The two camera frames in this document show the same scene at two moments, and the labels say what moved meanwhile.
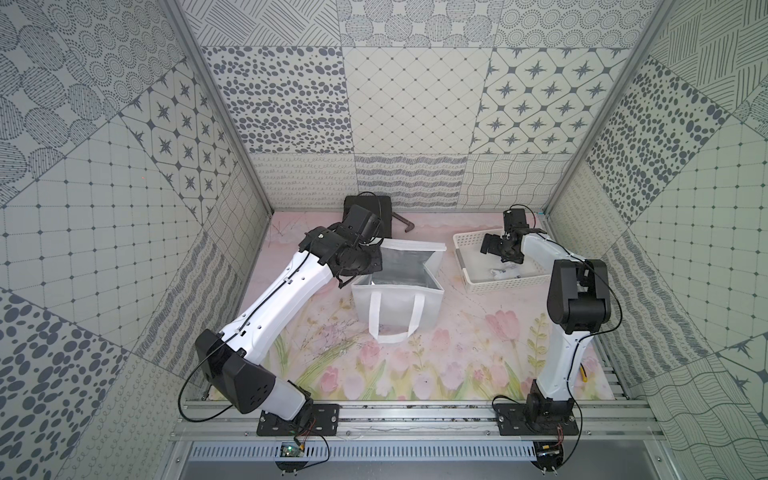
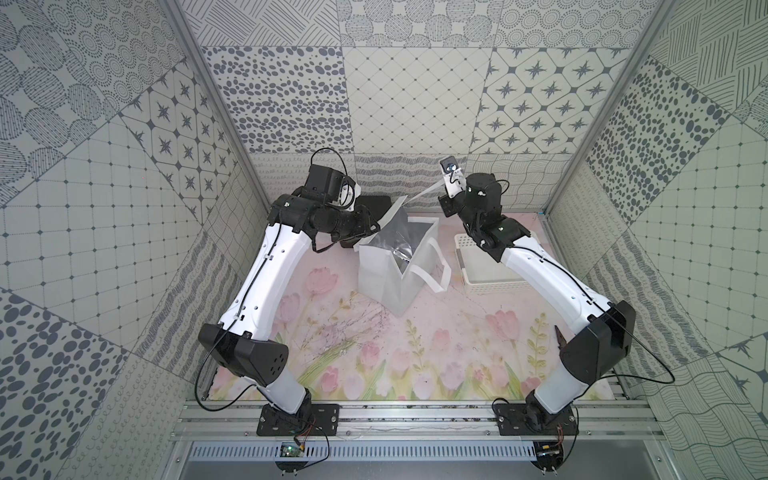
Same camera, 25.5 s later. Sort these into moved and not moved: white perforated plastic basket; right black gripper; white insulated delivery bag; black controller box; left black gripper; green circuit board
Moved: right black gripper; white insulated delivery bag; left black gripper
Not moved: white perforated plastic basket; black controller box; green circuit board
